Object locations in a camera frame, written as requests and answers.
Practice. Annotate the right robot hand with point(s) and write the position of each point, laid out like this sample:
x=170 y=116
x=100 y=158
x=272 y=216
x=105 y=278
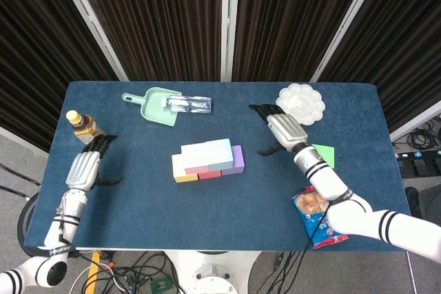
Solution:
x=287 y=130

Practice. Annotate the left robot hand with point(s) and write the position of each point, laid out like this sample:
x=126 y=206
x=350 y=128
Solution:
x=82 y=168

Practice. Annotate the green foam cube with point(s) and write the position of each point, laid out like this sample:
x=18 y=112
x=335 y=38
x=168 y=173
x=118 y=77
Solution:
x=327 y=154

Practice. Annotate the purple foam cube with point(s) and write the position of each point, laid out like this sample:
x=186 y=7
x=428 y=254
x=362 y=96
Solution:
x=237 y=161

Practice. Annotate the light blue foam cube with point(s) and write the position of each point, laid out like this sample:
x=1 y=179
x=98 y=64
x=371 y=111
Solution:
x=220 y=151

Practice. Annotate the red foam cube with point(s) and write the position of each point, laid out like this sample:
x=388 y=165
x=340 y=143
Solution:
x=209 y=174

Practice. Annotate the pink foam cube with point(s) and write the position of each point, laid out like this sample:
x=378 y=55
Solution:
x=194 y=156

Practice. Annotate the yellow foam cube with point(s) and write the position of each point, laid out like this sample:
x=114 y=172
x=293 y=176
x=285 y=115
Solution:
x=186 y=178

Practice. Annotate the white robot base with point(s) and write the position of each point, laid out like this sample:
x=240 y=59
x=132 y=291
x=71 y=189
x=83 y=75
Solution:
x=213 y=273

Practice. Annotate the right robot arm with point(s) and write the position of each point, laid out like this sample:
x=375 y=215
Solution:
x=327 y=180

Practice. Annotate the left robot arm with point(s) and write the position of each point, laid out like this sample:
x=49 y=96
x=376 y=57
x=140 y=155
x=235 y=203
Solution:
x=62 y=225

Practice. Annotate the white flower-shaped palette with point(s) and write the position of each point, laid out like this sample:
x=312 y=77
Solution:
x=305 y=101

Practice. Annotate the tea bottle with yellow cap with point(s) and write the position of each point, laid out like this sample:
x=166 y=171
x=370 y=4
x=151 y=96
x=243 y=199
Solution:
x=84 y=127

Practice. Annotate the blue snack bag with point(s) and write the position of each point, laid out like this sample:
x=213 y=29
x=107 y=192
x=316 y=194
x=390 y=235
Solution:
x=311 y=218

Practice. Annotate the mint green dustpan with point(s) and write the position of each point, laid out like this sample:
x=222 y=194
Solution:
x=153 y=109

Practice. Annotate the clear plastic water bottle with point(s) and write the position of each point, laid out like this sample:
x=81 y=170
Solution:
x=189 y=104

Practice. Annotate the dark blue table mat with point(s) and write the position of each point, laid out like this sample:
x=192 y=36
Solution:
x=220 y=211

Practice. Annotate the dark curtain divider panel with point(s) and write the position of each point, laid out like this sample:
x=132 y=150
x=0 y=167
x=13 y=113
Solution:
x=406 y=42
x=296 y=22
x=34 y=49
x=155 y=22

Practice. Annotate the black power strip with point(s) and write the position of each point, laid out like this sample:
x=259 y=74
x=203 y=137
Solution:
x=417 y=154

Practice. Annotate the green circuit board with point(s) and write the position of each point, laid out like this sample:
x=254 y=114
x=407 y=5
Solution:
x=160 y=285

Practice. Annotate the black swivel chair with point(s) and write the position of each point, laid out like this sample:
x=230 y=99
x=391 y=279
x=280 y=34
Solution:
x=427 y=201

